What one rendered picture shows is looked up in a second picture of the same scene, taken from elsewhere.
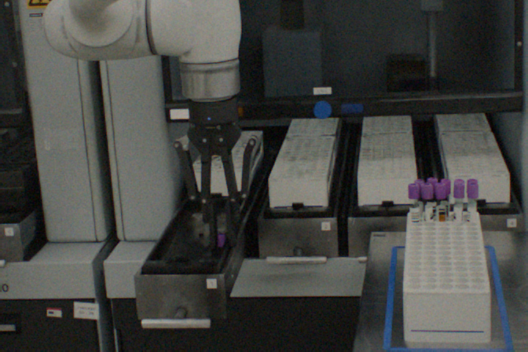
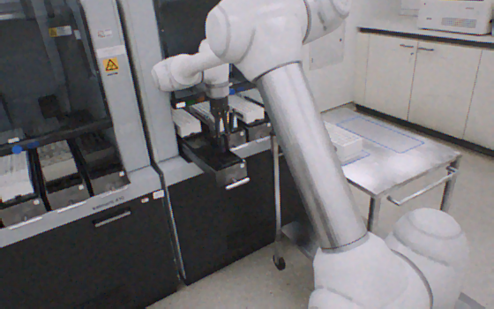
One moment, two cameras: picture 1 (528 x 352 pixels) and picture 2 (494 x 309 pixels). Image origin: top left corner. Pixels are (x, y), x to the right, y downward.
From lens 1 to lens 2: 92 cm
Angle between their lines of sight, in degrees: 37
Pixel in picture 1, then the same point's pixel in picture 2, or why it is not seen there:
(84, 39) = (184, 82)
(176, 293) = (230, 173)
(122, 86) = (152, 99)
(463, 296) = (357, 142)
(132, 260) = (175, 168)
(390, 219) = (261, 125)
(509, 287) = not seen: hidden behind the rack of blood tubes
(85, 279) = (156, 182)
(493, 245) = not seen: hidden behind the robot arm
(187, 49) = (216, 79)
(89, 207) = (143, 153)
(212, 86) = (225, 91)
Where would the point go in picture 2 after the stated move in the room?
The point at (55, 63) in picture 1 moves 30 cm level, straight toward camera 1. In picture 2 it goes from (121, 94) to (173, 108)
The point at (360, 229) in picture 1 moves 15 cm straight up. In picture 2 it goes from (252, 131) to (250, 101)
